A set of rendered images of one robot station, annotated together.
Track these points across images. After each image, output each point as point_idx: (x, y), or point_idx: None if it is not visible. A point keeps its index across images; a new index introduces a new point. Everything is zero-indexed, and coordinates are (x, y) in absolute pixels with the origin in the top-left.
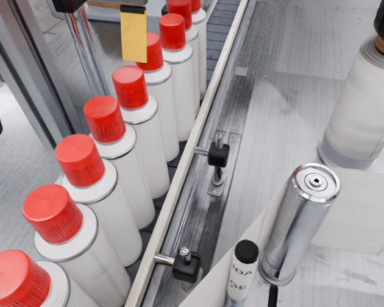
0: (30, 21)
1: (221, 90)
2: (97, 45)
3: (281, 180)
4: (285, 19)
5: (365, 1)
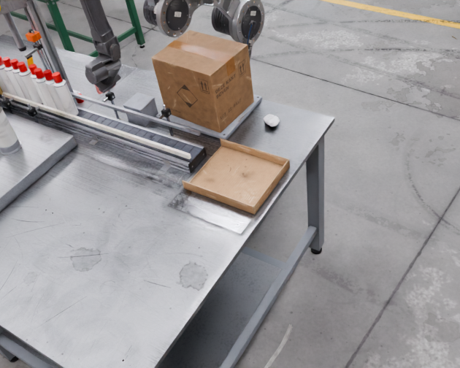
0: (43, 44)
1: (69, 123)
2: (156, 93)
3: (16, 129)
4: (130, 173)
5: (123, 227)
